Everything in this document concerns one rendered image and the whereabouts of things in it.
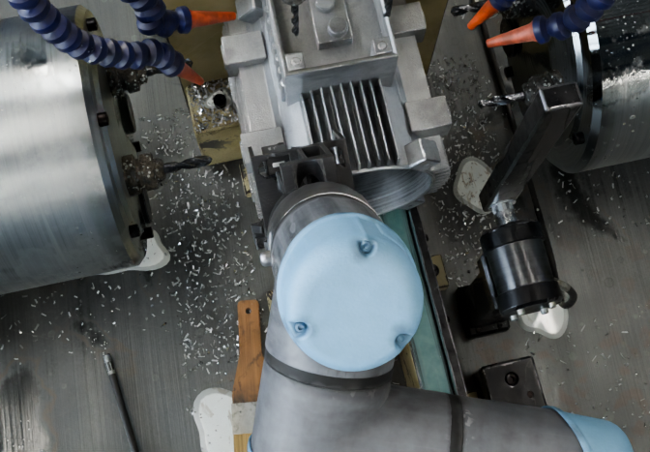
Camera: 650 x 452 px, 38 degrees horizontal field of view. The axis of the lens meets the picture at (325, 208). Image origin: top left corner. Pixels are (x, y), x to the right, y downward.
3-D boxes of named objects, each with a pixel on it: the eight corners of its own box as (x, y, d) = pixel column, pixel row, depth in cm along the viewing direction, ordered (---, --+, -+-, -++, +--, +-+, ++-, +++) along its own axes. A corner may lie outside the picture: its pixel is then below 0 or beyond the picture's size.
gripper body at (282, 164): (339, 127, 73) (364, 150, 62) (358, 230, 75) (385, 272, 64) (243, 146, 73) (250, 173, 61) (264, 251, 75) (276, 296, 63)
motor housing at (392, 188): (228, 73, 104) (212, -16, 86) (395, 43, 106) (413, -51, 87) (262, 243, 98) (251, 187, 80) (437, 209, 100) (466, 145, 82)
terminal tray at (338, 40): (258, -4, 90) (254, -45, 83) (367, -23, 91) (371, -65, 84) (282, 110, 86) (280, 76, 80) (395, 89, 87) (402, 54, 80)
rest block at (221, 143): (195, 122, 115) (183, 80, 104) (251, 110, 116) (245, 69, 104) (204, 166, 114) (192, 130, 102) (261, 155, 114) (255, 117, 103)
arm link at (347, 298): (268, 383, 48) (293, 223, 46) (256, 315, 59) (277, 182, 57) (416, 399, 49) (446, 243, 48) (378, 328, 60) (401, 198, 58)
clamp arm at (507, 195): (476, 189, 93) (535, 79, 68) (505, 182, 93) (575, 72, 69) (485, 222, 92) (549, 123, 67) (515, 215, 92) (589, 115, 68)
